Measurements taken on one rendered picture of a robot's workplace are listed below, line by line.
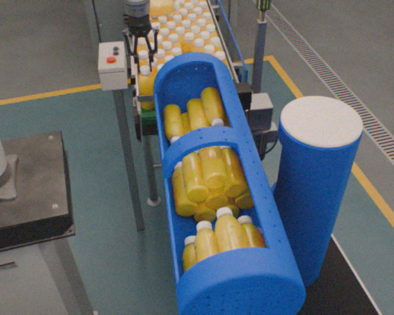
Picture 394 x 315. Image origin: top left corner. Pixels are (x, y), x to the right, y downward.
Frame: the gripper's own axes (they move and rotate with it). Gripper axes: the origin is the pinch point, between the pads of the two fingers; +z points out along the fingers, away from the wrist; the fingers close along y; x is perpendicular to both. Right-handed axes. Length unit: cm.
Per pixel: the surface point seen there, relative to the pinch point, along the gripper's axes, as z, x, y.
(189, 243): 4, -83, 7
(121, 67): 0.2, -1.3, -8.7
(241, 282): -11, -105, 15
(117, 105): 23.4, 6.5, -13.2
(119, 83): 7.2, -1.4, -10.6
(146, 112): 20.0, -4.6, -1.5
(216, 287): -10, -105, 10
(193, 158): -3, -58, 12
